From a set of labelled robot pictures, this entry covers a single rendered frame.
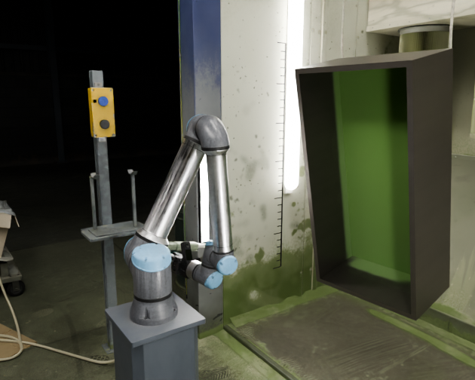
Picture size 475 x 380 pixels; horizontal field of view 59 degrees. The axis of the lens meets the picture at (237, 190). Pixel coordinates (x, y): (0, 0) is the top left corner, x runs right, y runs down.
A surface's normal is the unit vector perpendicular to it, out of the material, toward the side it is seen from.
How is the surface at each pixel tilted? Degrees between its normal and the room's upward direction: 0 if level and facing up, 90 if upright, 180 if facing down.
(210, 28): 90
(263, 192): 90
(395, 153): 102
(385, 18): 90
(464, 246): 57
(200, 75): 90
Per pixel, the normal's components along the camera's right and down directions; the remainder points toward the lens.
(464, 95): -0.82, 0.11
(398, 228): -0.75, 0.33
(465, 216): -0.69, -0.43
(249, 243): 0.57, 0.17
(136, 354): -0.18, 0.20
